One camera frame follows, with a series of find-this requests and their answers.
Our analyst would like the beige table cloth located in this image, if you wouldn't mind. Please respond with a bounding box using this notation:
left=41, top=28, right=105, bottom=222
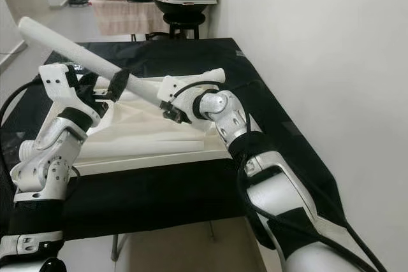
left=89, top=0, right=170, bottom=36

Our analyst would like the white plastic table top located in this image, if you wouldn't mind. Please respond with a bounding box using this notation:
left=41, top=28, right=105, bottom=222
left=73, top=75, right=233, bottom=176

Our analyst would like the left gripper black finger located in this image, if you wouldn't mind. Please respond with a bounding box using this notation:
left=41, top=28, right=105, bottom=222
left=107, top=67, right=130, bottom=103

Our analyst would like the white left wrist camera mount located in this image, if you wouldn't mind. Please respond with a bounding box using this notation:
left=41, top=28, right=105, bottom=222
left=37, top=63, right=101, bottom=120

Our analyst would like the grey metal table leg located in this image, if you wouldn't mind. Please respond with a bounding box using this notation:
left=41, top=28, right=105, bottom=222
left=112, top=234, right=122, bottom=261

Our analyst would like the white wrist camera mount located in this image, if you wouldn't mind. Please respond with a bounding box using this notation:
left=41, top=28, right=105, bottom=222
left=157, top=75, right=201, bottom=120
left=37, top=63, right=101, bottom=120

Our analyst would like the black round stool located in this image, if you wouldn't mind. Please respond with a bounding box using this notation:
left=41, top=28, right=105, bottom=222
left=163, top=21, right=205, bottom=41

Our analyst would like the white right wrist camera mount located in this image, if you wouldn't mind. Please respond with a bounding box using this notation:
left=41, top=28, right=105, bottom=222
left=157, top=75, right=201, bottom=120

